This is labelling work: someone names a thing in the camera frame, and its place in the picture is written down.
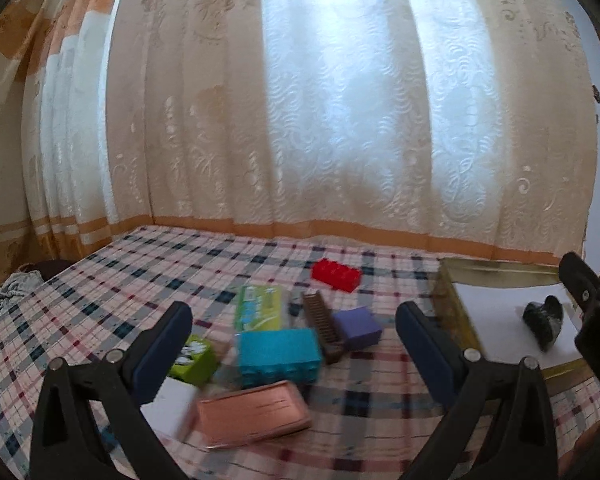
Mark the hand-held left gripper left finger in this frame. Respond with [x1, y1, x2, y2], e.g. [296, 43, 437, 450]
[29, 301, 194, 480]

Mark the grey patterned cloth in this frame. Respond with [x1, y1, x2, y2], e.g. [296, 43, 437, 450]
[0, 271, 45, 322]

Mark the green brick with football print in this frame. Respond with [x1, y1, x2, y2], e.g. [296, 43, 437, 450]
[167, 335, 219, 386]

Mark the pink rectangular case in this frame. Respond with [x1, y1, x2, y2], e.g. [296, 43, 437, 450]
[195, 380, 314, 449]

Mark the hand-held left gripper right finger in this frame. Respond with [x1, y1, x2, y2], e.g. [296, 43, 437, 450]
[396, 301, 572, 480]

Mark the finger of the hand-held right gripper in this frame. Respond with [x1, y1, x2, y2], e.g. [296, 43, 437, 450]
[559, 251, 600, 313]

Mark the red building brick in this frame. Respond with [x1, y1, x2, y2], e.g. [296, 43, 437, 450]
[311, 259, 364, 293]

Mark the white paper sheet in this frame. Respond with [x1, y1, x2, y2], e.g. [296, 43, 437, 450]
[452, 282, 584, 367]

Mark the white box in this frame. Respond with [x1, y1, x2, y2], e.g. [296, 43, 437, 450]
[139, 377, 201, 439]

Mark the teal building brick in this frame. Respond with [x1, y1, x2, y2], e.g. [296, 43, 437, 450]
[236, 328, 324, 389]

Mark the plaid bed sheet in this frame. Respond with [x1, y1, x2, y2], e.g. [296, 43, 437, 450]
[0, 225, 600, 480]

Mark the black hair clip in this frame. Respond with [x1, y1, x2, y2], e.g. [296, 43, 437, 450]
[523, 296, 565, 352]

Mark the brown comb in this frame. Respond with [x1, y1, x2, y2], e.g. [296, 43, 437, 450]
[301, 292, 346, 365]

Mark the clear box with green label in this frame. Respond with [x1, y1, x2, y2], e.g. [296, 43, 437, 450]
[233, 285, 292, 334]

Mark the purple foam block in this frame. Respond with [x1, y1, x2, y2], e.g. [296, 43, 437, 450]
[331, 306, 384, 351]

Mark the cream patterned curtain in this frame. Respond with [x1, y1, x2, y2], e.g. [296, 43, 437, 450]
[0, 0, 600, 267]

